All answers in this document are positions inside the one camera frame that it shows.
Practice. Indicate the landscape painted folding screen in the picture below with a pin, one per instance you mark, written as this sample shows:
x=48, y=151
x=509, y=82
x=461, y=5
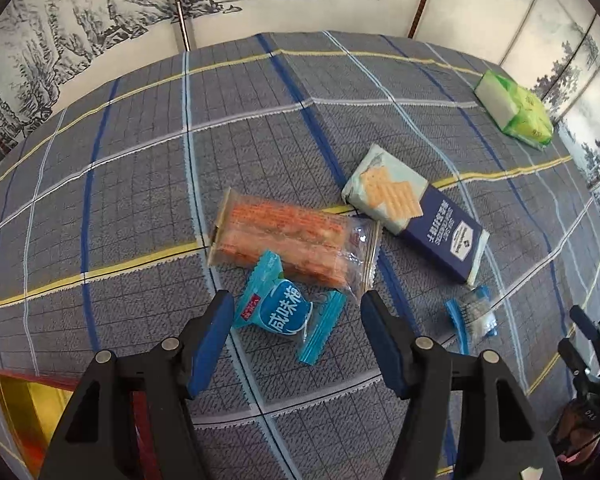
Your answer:
x=80, y=25

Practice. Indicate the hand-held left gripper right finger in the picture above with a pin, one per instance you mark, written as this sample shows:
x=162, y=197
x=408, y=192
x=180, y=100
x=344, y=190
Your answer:
x=385, y=345

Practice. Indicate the light blue snack packet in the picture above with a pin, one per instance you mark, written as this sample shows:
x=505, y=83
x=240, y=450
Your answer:
x=275, y=315

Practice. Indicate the green tissue pack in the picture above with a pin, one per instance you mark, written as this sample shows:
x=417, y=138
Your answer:
x=515, y=105

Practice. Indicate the navy white cracker packet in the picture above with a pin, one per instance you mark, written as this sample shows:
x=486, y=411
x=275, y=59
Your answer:
x=430, y=230

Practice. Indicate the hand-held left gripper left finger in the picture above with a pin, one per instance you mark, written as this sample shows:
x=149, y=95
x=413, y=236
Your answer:
x=212, y=340

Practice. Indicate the clear packet of orange snacks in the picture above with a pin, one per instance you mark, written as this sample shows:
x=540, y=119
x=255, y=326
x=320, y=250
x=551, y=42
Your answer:
x=280, y=230

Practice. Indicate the grey plaid tablecloth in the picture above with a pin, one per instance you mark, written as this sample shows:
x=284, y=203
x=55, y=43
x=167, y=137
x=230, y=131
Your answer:
x=130, y=160

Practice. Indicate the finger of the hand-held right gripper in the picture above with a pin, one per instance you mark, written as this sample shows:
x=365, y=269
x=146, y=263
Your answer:
x=572, y=357
x=587, y=325

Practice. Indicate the gold metal tin box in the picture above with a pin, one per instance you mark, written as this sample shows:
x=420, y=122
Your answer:
x=25, y=410

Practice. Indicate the small blue clear candy packet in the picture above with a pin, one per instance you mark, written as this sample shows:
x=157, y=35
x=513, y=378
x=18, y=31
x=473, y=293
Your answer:
x=472, y=315

